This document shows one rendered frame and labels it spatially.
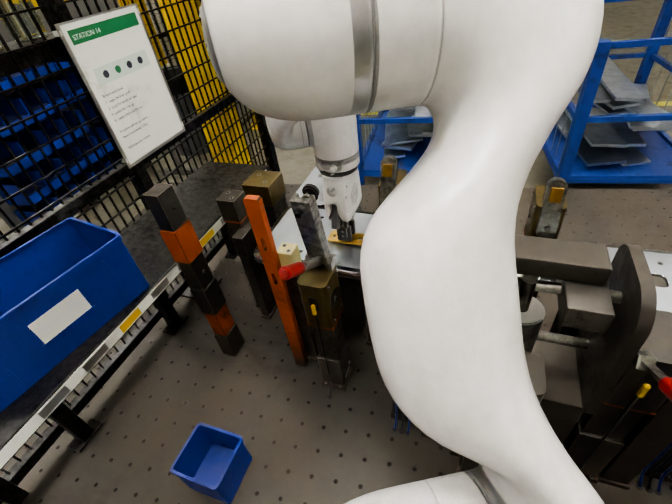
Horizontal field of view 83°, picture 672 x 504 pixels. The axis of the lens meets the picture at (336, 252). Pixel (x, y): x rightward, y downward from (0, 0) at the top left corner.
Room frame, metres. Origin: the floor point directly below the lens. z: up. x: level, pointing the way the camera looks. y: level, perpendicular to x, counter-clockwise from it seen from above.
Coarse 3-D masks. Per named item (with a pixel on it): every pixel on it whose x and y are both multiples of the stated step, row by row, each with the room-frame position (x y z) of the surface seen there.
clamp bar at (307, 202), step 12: (312, 192) 0.54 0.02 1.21; (300, 204) 0.51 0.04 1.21; (312, 204) 0.51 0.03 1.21; (300, 216) 0.49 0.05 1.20; (312, 216) 0.50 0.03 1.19; (300, 228) 0.52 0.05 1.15; (312, 228) 0.51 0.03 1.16; (312, 240) 0.52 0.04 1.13; (324, 240) 0.53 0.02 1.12; (312, 252) 0.53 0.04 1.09; (324, 252) 0.52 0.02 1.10; (324, 264) 0.52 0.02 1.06
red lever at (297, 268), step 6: (312, 258) 0.52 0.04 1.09; (318, 258) 0.52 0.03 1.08; (294, 264) 0.45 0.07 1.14; (300, 264) 0.46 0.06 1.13; (306, 264) 0.48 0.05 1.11; (312, 264) 0.49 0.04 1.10; (318, 264) 0.51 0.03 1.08; (282, 270) 0.43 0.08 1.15; (288, 270) 0.43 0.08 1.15; (294, 270) 0.44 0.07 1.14; (300, 270) 0.45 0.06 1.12; (306, 270) 0.47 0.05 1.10; (282, 276) 0.42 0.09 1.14; (288, 276) 0.42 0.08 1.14; (294, 276) 0.43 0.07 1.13
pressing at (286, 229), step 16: (288, 208) 0.83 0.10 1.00; (320, 208) 0.81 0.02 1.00; (288, 224) 0.76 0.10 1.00; (288, 240) 0.70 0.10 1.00; (256, 256) 0.65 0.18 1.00; (304, 256) 0.63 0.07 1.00; (352, 256) 0.61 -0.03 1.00; (656, 256) 0.48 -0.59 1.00; (352, 272) 0.55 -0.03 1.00; (656, 272) 0.44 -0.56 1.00; (656, 288) 0.40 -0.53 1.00
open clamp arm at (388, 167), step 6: (390, 156) 0.80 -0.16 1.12; (384, 162) 0.79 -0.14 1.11; (390, 162) 0.79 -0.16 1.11; (396, 162) 0.79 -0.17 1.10; (384, 168) 0.78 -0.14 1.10; (390, 168) 0.78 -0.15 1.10; (396, 168) 0.79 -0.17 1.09; (384, 174) 0.78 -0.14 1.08; (390, 174) 0.77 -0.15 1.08; (396, 174) 0.79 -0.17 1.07; (384, 180) 0.78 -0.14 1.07; (390, 180) 0.78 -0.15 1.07; (396, 180) 0.79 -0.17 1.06; (384, 186) 0.78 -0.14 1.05; (390, 186) 0.78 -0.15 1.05; (384, 192) 0.78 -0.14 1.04; (390, 192) 0.77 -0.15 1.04; (384, 198) 0.78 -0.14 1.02
